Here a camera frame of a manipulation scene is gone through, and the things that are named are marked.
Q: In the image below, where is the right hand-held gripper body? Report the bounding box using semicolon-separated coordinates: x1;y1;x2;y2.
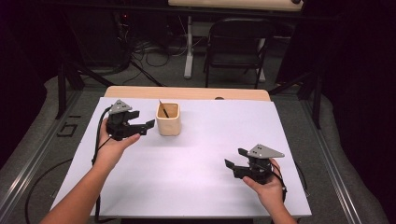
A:
233;143;286;185

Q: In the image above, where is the beige desk top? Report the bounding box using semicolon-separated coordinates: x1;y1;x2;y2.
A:
167;0;304;13

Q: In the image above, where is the beige square pen holder cup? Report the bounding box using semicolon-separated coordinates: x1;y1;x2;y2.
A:
155;102;182;137

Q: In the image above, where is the person's left hand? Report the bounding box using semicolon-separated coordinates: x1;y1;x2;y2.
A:
92;117;142;172

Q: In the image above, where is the black folding chair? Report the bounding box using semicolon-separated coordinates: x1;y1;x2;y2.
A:
203;17;276;90

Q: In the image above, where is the dark pen with orange tip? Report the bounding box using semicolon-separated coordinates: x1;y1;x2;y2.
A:
158;99;171;119

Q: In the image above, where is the tangle of floor cables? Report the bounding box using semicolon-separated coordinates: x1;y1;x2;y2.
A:
114;12;189;88

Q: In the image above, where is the white desk leg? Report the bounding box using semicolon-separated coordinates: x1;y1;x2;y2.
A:
257;37;266;83
183;15;195;79

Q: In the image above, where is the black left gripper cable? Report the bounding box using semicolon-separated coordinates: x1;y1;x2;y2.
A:
23;105;117;224

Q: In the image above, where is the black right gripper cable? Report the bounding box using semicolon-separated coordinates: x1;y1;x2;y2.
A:
271;161;310;203

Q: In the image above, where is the person's right hand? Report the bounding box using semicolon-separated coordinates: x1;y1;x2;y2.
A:
242;158;287;217

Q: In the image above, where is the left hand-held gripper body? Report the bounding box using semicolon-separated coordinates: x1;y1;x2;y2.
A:
106;99;148;142

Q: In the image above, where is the black metal stand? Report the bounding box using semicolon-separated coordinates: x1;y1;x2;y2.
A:
55;59;117;120
268;70;323;131

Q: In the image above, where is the white table cover board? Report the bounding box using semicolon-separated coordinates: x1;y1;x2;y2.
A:
49;96;313;218

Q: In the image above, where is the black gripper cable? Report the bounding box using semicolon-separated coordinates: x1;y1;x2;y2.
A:
23;105;117;224
271;161;310;203

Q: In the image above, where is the light wooden table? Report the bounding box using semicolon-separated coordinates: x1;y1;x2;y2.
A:
103;85;272;103

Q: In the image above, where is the aluminium floor rail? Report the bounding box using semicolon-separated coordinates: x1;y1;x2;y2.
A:
0;90;82;219
302;98;362;224

